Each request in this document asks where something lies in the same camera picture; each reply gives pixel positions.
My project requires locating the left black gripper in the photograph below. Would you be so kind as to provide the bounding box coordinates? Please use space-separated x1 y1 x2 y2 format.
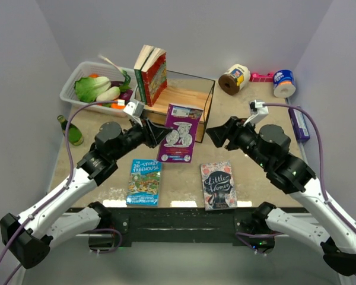
112 114 171 161

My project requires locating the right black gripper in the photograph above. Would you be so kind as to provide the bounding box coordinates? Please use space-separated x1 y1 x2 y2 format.
205 116 271 169

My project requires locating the purple book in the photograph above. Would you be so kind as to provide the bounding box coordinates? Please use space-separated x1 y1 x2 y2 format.
157 103 203 163

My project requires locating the black wire wooden shelf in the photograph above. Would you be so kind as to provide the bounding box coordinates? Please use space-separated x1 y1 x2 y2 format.
144 71 215 143

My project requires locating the little women book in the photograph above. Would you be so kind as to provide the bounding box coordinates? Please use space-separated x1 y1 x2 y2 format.
200 161 237 211

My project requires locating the blue 26-storey treehouse book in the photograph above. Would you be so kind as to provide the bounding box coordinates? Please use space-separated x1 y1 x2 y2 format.
126 159 162 207

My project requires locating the red treehouse book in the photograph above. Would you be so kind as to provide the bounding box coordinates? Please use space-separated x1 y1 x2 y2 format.
141 47 167 107

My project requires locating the green 104-storey treehouse book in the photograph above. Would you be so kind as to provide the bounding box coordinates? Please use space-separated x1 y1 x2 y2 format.
133 45 154 104

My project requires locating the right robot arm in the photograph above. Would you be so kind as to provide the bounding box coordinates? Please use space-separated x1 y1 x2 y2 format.
206 116 356 276

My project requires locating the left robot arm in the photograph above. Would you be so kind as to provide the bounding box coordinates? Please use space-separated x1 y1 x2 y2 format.
0 119 172 269

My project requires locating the toy orange carrot slice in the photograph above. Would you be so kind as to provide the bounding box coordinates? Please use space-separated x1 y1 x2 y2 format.
110 101 126 110

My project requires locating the toy purple onion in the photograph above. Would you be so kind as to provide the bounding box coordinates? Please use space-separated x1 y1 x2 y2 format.
118 89 133 100

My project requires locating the toy green leek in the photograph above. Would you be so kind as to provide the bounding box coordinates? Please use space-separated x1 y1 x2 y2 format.
98 54 131 87

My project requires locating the toy white radish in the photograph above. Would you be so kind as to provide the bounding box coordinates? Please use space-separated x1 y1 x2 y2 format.
96 86 121 102

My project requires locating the brown core paper roll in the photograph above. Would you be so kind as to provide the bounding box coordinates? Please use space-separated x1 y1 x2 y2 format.
218 64 250 96

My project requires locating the pink plastic object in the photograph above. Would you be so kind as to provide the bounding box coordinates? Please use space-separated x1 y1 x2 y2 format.
250 72 274 83

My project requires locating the green glass bottle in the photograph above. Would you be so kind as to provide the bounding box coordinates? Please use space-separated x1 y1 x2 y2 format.
57 115 84 146

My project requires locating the purple box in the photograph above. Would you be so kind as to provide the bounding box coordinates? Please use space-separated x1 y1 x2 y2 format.
288 108 310 143

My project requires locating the toy green cabbage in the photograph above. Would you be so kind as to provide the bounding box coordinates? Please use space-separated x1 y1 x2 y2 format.
74 77 111 103

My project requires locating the blue wrapped toilet roll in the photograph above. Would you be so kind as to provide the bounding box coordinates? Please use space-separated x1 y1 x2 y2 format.
273 69 296 98

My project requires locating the white plastic basket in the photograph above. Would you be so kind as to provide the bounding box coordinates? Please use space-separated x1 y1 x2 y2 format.
59 61 137 117

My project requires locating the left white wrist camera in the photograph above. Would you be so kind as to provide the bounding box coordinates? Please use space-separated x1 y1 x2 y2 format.
117 99 145 126

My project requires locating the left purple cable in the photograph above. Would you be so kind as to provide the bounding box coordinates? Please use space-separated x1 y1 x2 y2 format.
0 100 125 285

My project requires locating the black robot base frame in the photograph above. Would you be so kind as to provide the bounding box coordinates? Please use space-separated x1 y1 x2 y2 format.
88 208 275 254

